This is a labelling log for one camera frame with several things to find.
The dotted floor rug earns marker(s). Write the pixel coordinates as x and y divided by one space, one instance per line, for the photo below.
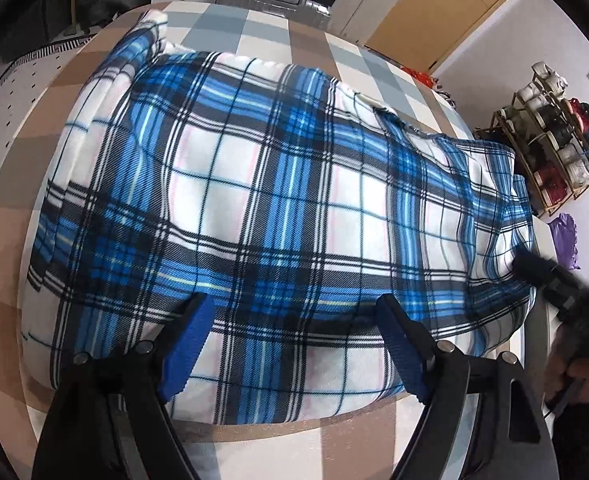
4 100

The beige upright cabinet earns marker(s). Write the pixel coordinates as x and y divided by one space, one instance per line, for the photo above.
369 0

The purple plastic bag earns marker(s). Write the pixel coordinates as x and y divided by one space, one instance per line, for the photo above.
564 240

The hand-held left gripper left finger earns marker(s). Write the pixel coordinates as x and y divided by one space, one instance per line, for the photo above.
187 350

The person's right forearm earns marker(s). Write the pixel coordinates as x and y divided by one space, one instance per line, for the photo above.
584 435

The blue plaid shirt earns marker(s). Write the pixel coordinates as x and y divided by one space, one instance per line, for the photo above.
274 185

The rows of racked sneakers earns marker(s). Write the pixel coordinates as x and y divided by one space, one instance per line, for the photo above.
559 135

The wooden door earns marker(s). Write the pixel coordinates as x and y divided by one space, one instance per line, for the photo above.
439 10

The pile of loose shoes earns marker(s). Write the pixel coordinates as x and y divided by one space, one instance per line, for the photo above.
444 92

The silver hard suitcase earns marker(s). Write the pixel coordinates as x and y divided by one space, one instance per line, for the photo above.
274 2

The wooden shoe rack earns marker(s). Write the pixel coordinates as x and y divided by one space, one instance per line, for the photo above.
524 175

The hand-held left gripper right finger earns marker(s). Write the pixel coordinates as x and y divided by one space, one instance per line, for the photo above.
404 350

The red plastic bag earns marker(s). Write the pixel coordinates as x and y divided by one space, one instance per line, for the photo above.
417 75

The grey bedside cabinet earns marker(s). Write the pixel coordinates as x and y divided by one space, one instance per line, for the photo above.
536 330

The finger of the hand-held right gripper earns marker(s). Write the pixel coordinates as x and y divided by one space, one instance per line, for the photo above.
531 267

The person's right hand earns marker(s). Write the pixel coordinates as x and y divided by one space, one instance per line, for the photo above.
556 365

